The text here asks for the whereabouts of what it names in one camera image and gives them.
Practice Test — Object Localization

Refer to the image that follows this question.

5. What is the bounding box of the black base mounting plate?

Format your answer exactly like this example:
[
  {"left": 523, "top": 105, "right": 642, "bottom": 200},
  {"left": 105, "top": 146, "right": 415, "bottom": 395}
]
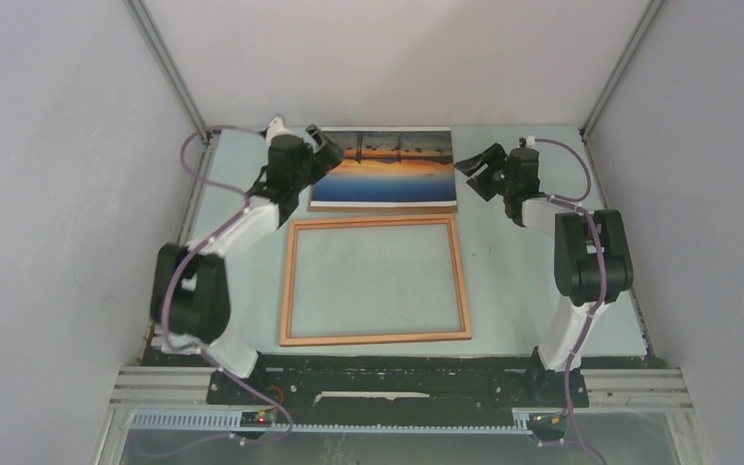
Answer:
[{"left": 206, "top": 355, "right": 589, "bottom": 427}]

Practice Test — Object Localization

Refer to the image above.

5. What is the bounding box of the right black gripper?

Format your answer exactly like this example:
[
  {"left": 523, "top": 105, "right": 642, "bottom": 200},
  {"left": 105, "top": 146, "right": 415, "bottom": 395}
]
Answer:
[{"left": 456, "top": 142, "right": 517, "bottom": 202}]

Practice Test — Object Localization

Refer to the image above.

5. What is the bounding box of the aluminium rail with cable duct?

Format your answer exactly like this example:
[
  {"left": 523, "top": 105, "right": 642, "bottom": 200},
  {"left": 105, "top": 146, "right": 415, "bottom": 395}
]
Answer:
[{"left": 93, "top": 356, "right": 712, "bottom": 464}]

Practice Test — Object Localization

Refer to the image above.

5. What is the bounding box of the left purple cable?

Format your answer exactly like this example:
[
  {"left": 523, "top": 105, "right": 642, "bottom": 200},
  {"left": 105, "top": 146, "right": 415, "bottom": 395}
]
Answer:
[{"left": 134, "top": 124, "right": 295, "bottom": 460}]

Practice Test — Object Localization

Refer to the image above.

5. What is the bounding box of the wooden picture frame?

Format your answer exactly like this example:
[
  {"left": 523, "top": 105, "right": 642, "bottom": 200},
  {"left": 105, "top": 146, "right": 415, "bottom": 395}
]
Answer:
[{"left": 279, "top": 214, "right": 473, "bottom": 347}]

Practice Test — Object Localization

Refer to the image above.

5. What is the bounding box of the aluminium corner post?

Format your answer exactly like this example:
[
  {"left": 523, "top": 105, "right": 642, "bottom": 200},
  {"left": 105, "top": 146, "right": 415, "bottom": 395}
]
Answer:
[
  {"left": 122, "top": 0, "right": 210, "bottom": 143},
  {"left": 580, "top": 0, "right": 666, "bottom": 141}
]

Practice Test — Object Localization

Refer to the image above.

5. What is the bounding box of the left aluminium corner post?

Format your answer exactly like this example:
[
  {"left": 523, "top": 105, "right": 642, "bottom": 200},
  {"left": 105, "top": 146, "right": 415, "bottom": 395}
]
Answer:
[{"left": 122, "top": 0, "right": 210, "bottom": 143}]

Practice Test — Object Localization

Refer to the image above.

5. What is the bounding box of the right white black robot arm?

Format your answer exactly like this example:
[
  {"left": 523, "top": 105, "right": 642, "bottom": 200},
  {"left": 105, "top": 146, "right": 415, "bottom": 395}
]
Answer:
[{"left": 454, "top": 137, "right": 635, "bottom": 405}]

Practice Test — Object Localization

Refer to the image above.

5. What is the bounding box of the brown cardboard backing board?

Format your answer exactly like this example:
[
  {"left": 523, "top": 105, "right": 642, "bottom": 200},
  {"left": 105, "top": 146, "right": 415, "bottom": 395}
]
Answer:
[{"left": 308, "top": 128, "right": 460, "bottom": 214}]

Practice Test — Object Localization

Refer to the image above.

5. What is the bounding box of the right aluminium corner post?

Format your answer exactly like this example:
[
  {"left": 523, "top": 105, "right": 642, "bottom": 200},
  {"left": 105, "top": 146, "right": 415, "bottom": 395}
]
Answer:
[{"left": 580, "top": 0, "right": 666, "bottom": 141}]

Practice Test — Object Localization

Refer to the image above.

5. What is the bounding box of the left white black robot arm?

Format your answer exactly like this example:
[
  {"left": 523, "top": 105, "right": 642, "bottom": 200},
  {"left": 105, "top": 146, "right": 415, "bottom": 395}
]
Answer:
[{"left": 150, "top": 116, "right": 344, "bottom": 404}]

